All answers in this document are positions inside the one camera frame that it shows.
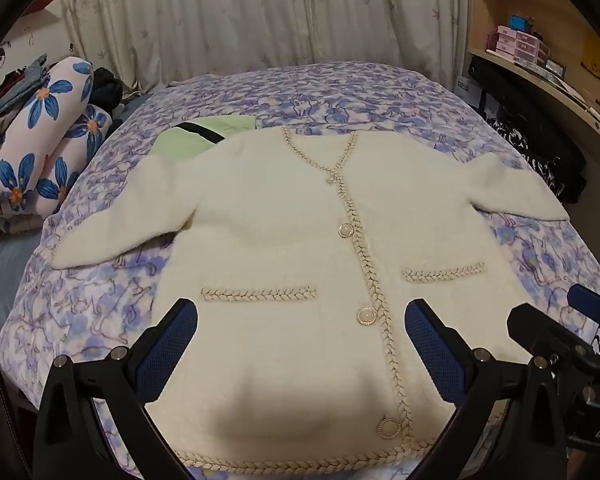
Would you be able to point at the cream fuzzy braided-trim cardigan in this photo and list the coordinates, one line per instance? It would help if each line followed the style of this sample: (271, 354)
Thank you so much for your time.
(280, 230)

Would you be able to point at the folded jeans pile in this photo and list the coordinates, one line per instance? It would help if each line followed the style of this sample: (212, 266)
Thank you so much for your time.
(17, 91)

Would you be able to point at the cream patterned curtain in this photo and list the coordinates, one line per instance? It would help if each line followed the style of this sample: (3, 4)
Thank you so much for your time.
(240, 15)

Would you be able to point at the light green garment black stripe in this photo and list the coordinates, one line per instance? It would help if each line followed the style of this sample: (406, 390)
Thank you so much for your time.
(190, 137)

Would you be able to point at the black patterned bag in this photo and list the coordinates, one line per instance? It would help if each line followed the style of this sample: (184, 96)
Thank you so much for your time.
(545, 160)

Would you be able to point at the blue box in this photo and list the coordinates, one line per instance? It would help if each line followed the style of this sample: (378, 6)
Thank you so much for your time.
(520, 22)

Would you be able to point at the blue flower pillows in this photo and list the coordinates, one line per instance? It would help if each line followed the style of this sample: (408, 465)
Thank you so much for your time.
(45, 130)

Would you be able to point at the purple floral bed sheet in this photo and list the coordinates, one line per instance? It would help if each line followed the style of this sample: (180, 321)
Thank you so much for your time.
(330, 95)

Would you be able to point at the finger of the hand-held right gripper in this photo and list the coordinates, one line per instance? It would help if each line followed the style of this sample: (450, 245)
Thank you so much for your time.
(597, 305)
(545, 330)

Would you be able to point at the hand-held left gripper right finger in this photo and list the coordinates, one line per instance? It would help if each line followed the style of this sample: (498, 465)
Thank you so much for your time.
(432, 355)

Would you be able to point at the black clothes bundle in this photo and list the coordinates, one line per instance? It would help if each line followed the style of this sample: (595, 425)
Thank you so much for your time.
(106, 91)

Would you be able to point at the yellow paper item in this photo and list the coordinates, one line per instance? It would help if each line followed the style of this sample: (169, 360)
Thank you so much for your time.
(596, 57)

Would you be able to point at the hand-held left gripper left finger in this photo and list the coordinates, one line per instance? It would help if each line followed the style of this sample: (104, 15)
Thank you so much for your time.
(167, 345)

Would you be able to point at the wooden shelf unit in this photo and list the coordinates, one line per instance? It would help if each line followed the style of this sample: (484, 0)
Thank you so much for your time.
(555, 5)

